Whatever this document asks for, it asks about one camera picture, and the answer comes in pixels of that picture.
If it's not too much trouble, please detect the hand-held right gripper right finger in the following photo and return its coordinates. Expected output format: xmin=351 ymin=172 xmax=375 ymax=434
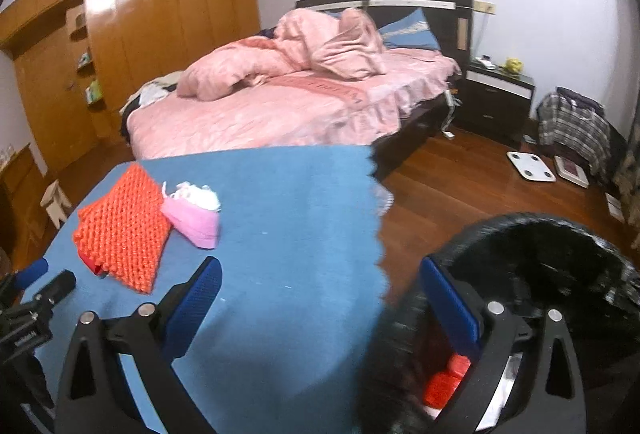
xmin=420 ymin=255 xmax=587 ymax=434

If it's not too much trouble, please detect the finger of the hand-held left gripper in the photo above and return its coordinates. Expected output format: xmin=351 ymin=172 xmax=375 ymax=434
xmin=22 ymin=270 xmax=77 ymax=315
xmin=12 ymin=258 xmax=49 ymax=291

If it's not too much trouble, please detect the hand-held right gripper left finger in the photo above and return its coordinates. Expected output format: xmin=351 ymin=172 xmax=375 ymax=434
xmin=54 ymin=257 xmax=223 ymax=434

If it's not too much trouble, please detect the red plastic bag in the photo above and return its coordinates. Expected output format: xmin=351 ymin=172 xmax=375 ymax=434
xmin=80 ymin=253 xmax=112 ymax=279

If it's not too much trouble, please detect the red box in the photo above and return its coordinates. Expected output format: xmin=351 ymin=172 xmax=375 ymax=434
xmin=424 ymin=354 xmax=472 ymax=410

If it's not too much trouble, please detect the orange foam packing sheet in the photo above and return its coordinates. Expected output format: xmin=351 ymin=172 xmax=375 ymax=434
xmin=71 ymin=164 xmax=173 ymax=296

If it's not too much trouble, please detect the pink and white slipper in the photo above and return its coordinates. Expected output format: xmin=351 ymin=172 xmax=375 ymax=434
xmin=161 ymin=194 xmax=221 ymax=249

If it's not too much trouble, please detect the black lined trash bin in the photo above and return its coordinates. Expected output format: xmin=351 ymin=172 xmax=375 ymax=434
xmin=357 ymin=213 xmax=640 ymax=434

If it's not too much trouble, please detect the white tissue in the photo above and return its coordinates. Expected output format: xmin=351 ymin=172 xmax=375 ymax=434
xmin=172 ymin=181 xmax=222 ymax=212

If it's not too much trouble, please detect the small wooden stool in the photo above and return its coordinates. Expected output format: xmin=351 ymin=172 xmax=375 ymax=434
xmin=41 ymin=181 xmax=71 ymax=227

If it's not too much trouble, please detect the low wooden cabinet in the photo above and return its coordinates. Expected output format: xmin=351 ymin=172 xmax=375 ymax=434
xmin=0 ymin=144 xmax=56 ymax=265

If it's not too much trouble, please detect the blue scalloped table cloth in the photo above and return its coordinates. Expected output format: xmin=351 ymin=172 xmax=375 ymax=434
xmin=30 ymin=145 xmax=391 ymax=434

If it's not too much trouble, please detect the white bathroom scale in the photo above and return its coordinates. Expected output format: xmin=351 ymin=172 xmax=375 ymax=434
xmin=506 ymin=151 xmax=557 ymax=183

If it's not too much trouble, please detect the white scale with red panel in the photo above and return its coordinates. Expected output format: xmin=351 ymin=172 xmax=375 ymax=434
xmin=554 ymin=155 xmax=591 ymax=187

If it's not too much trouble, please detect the white booklet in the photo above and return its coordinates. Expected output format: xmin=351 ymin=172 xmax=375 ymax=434
xmin=605 ymin=193 xmax=626 ymax=220

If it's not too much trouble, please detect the dark nightstand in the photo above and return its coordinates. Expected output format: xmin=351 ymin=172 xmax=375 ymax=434
xmin=457 ymin=59 xmax=536 ymax=147

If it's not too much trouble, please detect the pile of light clothes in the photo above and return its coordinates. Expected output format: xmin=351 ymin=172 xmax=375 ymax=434
xmin=122 ymin=72 xmax=183 ymax=115

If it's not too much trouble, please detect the plaid cloth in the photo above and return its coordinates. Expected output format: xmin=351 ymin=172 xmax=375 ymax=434
xmin=537 ymin=89 xmax=613 ymax=172

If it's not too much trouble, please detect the dark wooden bed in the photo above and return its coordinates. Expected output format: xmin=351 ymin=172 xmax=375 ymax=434
xmin=119 ymin=0 xmax=473 ymax=160

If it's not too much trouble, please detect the pink duvet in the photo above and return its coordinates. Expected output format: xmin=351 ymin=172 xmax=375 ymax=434
xmin=177 ymin=8 xmax=387 ymax=101

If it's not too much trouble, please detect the large blue pillow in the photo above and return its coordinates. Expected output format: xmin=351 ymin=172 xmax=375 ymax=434
xmin=377 ymin=9 xmax=442 ymax=51

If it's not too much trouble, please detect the wooden wardrobe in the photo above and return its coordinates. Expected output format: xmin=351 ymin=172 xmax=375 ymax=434
xmin=0 ymin=0 xmax=261 ymax=175

